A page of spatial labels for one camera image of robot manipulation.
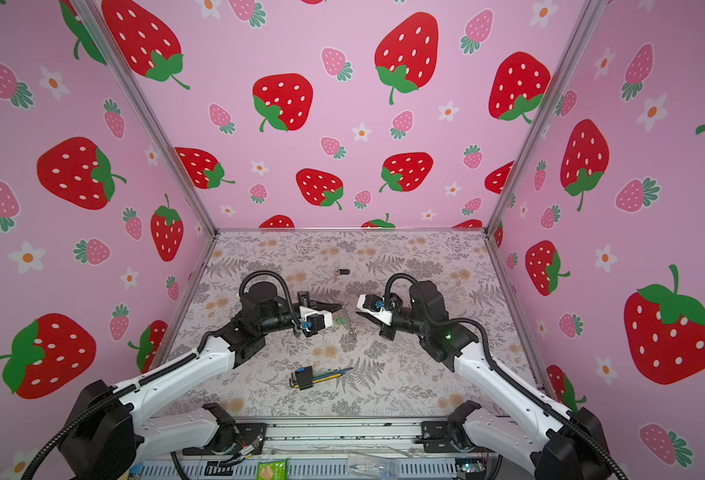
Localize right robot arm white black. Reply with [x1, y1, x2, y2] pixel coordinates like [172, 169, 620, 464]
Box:
[356, 273, 626, 479]

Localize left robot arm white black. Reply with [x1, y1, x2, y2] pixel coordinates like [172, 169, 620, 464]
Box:
[22, 270, 344, 479]

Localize green snack packet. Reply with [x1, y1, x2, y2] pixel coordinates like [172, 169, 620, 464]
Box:
[256, 460, 288, 480]

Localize clear plastic bag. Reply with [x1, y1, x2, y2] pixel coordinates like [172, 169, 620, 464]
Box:
[346, 452, 399, 480]

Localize black connector with coloured wires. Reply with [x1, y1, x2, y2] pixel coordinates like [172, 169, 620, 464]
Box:
[290, 366, 352, 390]

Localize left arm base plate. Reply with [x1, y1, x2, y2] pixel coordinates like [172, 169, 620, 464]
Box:
[182, 423, 268, 457]

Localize aluminium rail frame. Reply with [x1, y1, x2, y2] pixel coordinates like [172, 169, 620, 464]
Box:
[128, 417, 532, 479]

